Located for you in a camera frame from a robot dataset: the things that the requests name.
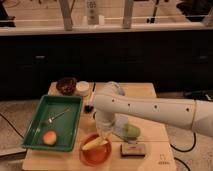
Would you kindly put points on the yellow banana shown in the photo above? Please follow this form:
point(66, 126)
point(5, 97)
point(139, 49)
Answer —
point(94, 143)

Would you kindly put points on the green apple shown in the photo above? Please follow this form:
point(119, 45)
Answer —
point(130, 131)

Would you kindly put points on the green tray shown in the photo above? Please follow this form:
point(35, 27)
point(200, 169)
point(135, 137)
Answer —
point(64, 126)

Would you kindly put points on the clear plastic bag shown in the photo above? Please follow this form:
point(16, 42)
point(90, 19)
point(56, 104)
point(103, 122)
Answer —
point(120, 121)

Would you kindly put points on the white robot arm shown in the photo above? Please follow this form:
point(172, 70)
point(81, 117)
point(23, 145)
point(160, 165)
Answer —
point(194, 115)

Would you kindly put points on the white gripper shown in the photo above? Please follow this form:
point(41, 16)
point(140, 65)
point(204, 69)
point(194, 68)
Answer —
point(104, 123)

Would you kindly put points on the red bowl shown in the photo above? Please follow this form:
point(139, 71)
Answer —
point(96, 156)

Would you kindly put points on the brown rectangular sponge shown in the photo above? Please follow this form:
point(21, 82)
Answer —
point(133, 150)

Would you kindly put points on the dark brown bowl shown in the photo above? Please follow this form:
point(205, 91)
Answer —
point(66, 86)

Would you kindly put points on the white cup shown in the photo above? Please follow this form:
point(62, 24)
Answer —
point(82, 88)

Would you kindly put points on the silver fork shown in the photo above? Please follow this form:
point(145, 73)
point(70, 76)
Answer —
point(51, 119)

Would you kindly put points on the peach fruit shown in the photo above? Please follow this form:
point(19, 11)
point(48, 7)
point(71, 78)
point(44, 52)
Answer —
point(49, 138)

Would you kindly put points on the black brush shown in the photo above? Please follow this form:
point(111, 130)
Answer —
point(89, 105)

